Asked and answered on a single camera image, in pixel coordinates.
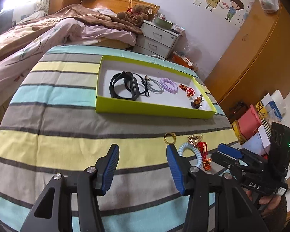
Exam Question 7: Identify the cardboard box with books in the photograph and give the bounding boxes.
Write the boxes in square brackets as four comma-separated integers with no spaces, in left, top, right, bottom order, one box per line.
[170,51,195,71]

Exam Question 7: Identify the purple spiral hair tie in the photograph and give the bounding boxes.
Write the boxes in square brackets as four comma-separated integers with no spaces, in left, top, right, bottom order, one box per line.
[159,77,179,94]

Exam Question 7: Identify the black smart band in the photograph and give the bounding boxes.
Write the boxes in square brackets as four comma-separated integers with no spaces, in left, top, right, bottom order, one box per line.
[109,71,140,101]

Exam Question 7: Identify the green-edged white tray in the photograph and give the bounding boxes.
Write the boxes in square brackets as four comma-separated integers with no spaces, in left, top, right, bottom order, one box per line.
[95,55,216,119]

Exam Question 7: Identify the black cord necklace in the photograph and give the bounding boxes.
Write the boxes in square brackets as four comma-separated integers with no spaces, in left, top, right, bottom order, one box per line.
[131,73,150,97]

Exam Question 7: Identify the right hand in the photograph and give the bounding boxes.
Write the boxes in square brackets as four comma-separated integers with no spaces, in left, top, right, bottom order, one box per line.
[258,195,281,214]

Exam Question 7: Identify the white drawer nightstand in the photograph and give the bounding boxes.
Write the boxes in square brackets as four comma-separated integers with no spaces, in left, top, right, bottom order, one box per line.
[133,20,181,59]

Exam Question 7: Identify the grey cord flower bracelet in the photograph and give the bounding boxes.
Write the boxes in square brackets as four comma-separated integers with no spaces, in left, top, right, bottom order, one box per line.
[143,75,165,94]

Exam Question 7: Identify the rose gold rhinestone hair clip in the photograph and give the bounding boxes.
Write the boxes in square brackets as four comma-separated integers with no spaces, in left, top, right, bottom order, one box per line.
[188,135,203,147]

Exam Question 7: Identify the dark bead bracelet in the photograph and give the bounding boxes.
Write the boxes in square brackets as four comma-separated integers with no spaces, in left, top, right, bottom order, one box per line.
[190,94,204,109]

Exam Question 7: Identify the wooden headboard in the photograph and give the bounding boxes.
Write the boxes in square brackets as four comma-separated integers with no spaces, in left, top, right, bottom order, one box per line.
[81,0,160,14]

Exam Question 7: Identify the red braided cord bracelet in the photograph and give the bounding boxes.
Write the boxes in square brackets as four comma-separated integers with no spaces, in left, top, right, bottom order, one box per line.
[178,83,196,99]

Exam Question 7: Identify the brown blanket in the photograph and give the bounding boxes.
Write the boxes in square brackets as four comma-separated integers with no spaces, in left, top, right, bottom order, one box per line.
[0,4,143,61]

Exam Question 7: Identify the gold ring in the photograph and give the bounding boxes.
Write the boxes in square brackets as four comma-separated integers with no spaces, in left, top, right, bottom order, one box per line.
[164,132,178,145]

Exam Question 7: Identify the plastic bag on wardrobe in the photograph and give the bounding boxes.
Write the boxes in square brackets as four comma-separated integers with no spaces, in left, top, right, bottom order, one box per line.
[259,0,279,14]

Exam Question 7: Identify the striped table cloth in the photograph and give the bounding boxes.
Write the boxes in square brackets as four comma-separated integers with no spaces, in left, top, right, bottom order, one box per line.
[0,45,239,231]

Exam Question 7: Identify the pink plastic box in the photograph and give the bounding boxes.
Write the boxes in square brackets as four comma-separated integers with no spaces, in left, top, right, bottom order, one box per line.
[238,105,262,140]

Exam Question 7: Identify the brown teddy bear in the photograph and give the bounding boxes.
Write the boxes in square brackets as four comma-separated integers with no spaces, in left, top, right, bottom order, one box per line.
[117,4,153,28]

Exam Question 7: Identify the wooden wardrobe right side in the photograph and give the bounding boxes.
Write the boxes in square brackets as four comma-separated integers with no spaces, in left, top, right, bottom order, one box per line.
[204,1,290,116]

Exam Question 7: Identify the black office chair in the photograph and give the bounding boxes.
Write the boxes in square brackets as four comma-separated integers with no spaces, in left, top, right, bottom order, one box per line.
[0,9,13,35]

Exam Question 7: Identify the light blue spiral hair tie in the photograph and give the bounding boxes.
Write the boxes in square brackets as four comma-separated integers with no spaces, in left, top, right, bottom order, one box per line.
[177,141,203,168]

